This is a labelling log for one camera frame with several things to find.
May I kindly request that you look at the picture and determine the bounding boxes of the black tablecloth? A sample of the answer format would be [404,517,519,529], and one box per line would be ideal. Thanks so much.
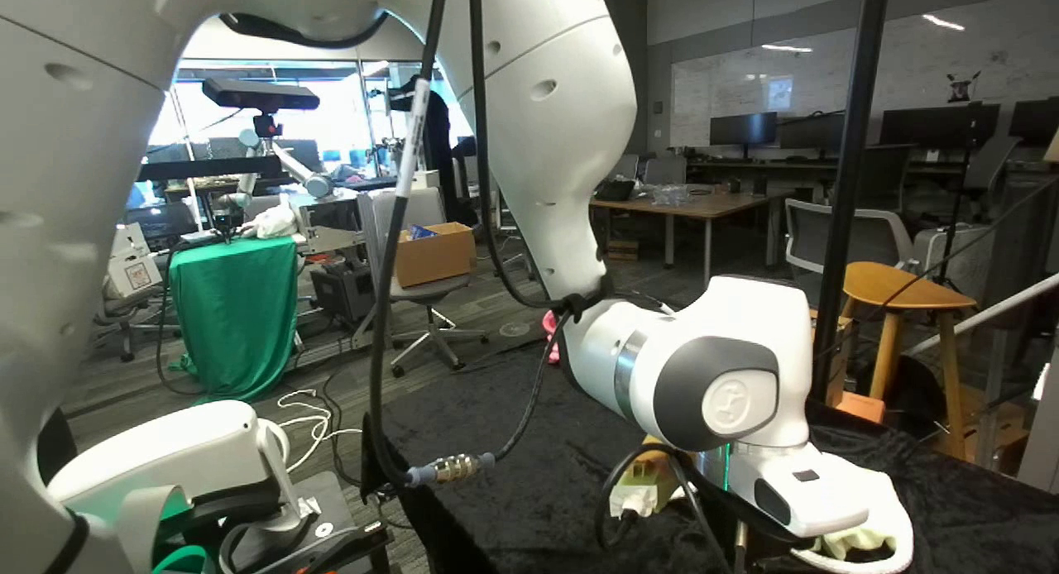
[362,341,1059,574]

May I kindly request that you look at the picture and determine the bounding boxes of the pink item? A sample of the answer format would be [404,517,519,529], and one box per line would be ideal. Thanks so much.
[541,309,565,366]

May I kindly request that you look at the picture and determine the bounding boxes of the cardboard box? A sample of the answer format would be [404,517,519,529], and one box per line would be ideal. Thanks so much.
[395,222,477,289]

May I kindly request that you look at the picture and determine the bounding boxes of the grey office chair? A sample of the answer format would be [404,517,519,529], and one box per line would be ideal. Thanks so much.
[356,187,491,379]

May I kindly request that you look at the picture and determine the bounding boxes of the black equipment case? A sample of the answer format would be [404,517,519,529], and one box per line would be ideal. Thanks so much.
[309,258,378,324]

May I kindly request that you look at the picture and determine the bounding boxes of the wooden table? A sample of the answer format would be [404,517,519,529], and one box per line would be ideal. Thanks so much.
[589,191,776,287]

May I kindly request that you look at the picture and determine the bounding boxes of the yellow and white block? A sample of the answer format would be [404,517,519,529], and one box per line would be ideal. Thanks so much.
[610,436,689,519]

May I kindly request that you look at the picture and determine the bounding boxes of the window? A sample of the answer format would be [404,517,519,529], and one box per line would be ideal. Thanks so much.
[147,57,464,186]

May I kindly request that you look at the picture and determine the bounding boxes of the green cloth covered table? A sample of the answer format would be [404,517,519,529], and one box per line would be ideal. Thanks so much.
[168,236,299,399]

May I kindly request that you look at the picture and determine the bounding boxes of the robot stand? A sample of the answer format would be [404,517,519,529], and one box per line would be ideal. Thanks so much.
[217,471,395,574]

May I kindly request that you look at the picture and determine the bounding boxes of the white office chair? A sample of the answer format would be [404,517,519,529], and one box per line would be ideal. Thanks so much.
[783,198,913,287]

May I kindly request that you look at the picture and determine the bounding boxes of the black stand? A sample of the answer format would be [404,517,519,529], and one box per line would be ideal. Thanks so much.
[812,0,940,403]

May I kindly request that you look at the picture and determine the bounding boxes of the orange box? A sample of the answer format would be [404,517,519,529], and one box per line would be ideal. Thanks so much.
[834,391,887,426]

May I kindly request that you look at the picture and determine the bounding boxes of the wooden stool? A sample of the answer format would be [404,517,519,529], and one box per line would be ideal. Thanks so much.
[841,261,979,462]

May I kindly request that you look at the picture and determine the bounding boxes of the white box with tag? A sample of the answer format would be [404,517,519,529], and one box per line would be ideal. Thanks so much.
[106,222,164,300]

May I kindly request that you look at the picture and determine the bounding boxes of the whiteboard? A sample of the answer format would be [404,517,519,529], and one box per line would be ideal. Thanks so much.
[670,12,1059,149]

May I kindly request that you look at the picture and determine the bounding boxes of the pale yellow soft item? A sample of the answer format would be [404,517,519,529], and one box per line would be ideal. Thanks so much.
[814,524,899,561]

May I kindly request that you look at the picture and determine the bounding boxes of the row of monitors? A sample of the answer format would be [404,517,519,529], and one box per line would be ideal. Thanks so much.
[709,98,1059,160]

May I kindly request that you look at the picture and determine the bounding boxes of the white rod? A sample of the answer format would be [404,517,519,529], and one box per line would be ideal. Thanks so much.
[904,271,1059,357]

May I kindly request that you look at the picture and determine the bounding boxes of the white cable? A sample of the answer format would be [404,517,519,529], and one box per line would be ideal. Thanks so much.
[276,387,365,476]

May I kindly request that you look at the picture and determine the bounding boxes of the camera on mount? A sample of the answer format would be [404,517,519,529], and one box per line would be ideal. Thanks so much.
[202,78,321,138]

